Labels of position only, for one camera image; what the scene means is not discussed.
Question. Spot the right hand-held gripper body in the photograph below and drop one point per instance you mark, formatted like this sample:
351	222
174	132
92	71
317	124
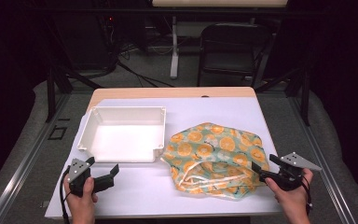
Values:
290	169

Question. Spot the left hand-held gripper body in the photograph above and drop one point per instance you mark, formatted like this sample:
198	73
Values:
76	169

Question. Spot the orange print fabric bag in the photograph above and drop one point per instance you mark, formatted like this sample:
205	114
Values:
217	155

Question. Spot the person's right hand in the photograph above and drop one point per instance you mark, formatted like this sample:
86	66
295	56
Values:
292	197

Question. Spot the person's left hand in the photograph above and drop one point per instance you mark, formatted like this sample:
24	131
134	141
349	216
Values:
82	199

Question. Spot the white plastic box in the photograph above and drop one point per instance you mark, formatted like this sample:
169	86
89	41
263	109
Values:
124	141

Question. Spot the white table sheet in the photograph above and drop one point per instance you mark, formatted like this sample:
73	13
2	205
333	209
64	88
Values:
174	193

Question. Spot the black metal stand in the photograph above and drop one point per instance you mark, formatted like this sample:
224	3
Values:
51	90
304	90

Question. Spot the black folding chair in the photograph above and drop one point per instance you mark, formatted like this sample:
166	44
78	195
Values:
230	53

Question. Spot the dark equipment with red light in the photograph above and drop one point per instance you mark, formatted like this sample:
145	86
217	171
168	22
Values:
105	34

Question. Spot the white desk leg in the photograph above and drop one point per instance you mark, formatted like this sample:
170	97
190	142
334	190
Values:
174	49

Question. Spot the aluminium rail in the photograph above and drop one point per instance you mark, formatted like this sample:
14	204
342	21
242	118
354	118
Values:
320	161
21	161

